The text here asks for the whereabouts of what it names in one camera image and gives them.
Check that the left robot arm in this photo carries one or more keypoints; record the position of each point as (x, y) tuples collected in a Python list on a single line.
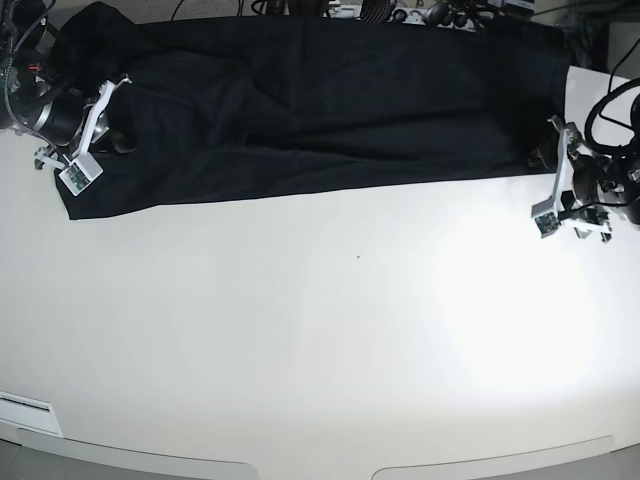
[(611, 128)]

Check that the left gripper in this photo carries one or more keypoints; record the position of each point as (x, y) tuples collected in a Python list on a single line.
[(590, 183)]

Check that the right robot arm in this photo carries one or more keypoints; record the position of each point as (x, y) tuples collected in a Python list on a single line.
[(50, 76)]

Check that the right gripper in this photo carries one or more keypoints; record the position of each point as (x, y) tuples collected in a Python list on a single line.
[(103, 136)]

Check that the dark navy T-shirt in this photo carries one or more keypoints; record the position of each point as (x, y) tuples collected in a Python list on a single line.
[(229, 109)]

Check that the white power strip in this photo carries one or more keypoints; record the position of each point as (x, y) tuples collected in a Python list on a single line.
[(435, 16)]

